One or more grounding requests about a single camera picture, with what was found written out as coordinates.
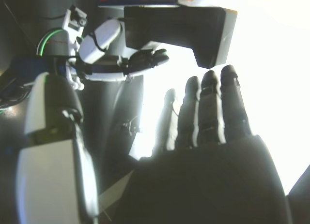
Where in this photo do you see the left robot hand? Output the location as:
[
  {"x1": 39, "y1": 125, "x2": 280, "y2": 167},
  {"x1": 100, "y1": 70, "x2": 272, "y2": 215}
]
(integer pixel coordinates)
[{"x1": 15, "y1": 64, "x2": 294, "y2": 224}]

